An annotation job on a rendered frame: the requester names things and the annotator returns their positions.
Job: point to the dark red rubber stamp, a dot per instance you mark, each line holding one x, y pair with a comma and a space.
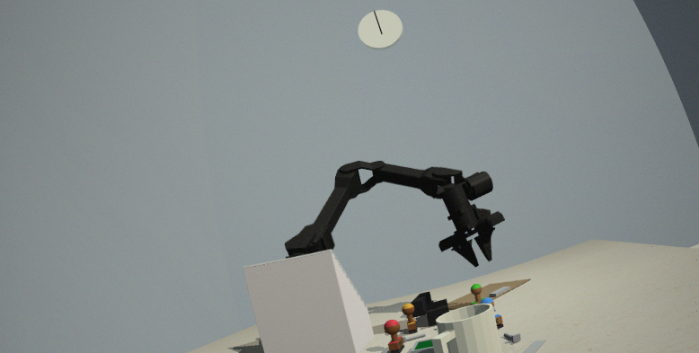
396, 344

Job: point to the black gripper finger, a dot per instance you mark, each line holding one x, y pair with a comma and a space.
484, 242
466, 250

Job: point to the orange rubber stamp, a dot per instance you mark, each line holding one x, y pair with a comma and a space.
408, 309

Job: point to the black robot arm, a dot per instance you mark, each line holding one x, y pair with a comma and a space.
434, 182

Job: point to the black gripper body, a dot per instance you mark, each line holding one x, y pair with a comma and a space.
464, 220

